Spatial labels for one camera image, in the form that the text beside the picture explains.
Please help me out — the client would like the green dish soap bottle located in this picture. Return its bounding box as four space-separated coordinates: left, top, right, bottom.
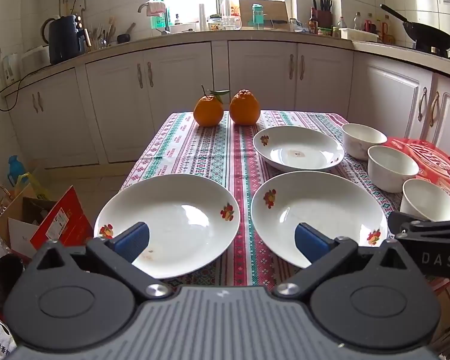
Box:
152 0 169 29

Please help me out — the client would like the patterned red green tablecloth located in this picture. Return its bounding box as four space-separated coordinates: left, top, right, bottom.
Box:
120 110 450 289

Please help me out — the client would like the small black saucepan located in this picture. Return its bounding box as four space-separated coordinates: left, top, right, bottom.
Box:
117 22 137 44

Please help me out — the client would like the brown cardboard box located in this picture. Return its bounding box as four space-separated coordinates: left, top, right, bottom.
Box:
0 184 61 259

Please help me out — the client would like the white fruit-print plate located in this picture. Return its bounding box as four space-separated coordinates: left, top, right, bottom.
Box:
94 173 241 279
252 126 346 173
250 170 388 269

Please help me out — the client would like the yellow oil bottle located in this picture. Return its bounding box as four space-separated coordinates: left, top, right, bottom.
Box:
382 15 394 43

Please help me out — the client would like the teal french press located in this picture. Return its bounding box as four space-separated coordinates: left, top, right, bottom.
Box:
252 4 267 30

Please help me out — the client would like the leafless orange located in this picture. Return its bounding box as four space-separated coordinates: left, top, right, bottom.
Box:
229 89 260 126

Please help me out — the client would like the row of white cabinet doors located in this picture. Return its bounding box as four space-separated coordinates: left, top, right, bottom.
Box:
4 39 450 169

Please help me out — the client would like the utensil holder with chopsticks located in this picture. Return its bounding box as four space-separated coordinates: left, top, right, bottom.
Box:
86 19 116 51

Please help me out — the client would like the dark round container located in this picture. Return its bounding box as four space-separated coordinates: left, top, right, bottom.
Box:
0 253 25 305

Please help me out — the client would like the gas stove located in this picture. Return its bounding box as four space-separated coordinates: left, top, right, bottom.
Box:
412 45 450 64

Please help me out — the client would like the knife block with knives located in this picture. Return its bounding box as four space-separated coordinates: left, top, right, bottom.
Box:
313 0 333 29

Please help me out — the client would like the orange with green leaf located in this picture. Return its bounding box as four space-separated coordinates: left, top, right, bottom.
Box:
193 85 231 127

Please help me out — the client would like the dark blue air fryer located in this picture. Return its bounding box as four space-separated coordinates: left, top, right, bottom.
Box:
48 15 86 64

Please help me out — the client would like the black wok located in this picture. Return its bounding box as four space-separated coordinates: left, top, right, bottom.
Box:
380 4 450 52

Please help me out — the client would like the clear plastic bottle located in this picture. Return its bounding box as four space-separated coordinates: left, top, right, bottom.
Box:
222 0 241 27

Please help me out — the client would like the yellow green bag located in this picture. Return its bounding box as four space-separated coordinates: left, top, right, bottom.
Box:
17 172 48 200

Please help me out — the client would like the black power cable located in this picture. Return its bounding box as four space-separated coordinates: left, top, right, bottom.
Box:
0 64 50 114

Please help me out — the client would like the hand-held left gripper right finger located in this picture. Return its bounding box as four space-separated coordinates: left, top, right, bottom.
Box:
272 222 422 301

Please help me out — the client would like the white ceramic bowl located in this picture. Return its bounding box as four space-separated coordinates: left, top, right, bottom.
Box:
399 178 450 223
367 145 420 194
341 123 388 161

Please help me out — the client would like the white plastic tray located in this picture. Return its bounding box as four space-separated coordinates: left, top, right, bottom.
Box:
339 28 379 43

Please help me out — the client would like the beige kitchen countertop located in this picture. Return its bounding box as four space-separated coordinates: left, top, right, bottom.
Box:
2 28 450 100

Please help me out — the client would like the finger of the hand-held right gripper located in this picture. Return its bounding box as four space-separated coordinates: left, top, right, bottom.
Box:
387 211 450 239

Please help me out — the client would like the wooden cutting board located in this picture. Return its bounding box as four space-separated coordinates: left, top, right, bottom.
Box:
239 0 289 24

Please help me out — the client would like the chrome kitchen faucet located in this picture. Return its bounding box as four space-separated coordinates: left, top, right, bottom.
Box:
137 2 172 36

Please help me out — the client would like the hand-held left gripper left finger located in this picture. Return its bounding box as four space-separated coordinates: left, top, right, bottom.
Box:
29 222 173 301

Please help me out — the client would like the red cardboard box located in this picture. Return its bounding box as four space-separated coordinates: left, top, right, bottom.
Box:
30 185 95 250

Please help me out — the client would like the red printed gift box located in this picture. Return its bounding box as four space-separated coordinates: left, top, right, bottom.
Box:
382 137 450 203

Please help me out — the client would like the white countertop appliance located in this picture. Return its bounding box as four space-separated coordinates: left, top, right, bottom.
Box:
20 45 51 74

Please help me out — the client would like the white electric kettle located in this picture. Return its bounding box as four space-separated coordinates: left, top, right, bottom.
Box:
3 53 21 83

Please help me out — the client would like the metal kettle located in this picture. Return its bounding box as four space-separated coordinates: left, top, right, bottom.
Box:
41 17 61 46

